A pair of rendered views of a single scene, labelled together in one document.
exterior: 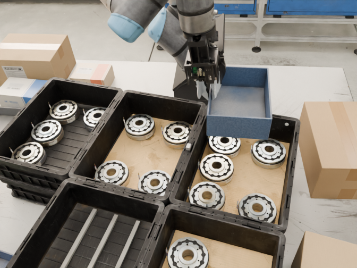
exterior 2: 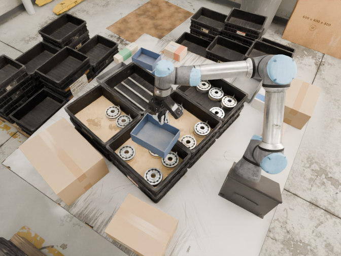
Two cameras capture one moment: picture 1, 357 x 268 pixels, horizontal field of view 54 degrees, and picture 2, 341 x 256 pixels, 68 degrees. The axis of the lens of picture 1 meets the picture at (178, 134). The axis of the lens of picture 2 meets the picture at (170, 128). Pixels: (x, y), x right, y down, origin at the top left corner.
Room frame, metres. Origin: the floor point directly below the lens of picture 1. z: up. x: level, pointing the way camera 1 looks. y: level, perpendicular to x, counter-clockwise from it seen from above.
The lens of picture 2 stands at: (0.97, -0.78, 2.18)
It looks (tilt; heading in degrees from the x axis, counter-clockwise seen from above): 56 degrees down; 109
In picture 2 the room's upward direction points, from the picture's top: 2 degrees clockwise
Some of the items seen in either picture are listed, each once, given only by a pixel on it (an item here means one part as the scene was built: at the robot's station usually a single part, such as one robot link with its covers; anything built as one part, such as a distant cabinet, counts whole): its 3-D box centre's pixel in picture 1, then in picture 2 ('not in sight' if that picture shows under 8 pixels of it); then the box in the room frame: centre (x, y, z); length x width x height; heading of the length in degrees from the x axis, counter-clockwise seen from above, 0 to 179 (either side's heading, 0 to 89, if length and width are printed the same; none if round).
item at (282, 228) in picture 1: (239, 159); (148, 151); (0.63, -0.17, 0.92); 0.40 x 0.30 x 0.02; 159
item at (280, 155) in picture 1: (269, 150); (153, 176); (0.71, -0.28, 0.86); 0.10 x 0.10 x 0.01
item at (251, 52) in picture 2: not in sight; (262, 71); (1.21, 1.37, 0.37); 0.40 x 0.30 x 0.45; 169
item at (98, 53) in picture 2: not in sight; (98, 61); (-0.45, 0.93, 0.31); 0.40 x 0.30 x 0.34; 79
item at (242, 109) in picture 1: (238, 100); (155, 135); (0.68, -0.16, 1.10); 0.20 x 0.15 x 0.07; 169
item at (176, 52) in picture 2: not in sight; (175, 51); (0.42, 0.90, 0.74); 0.16 x 0.12 x 0.07; 169
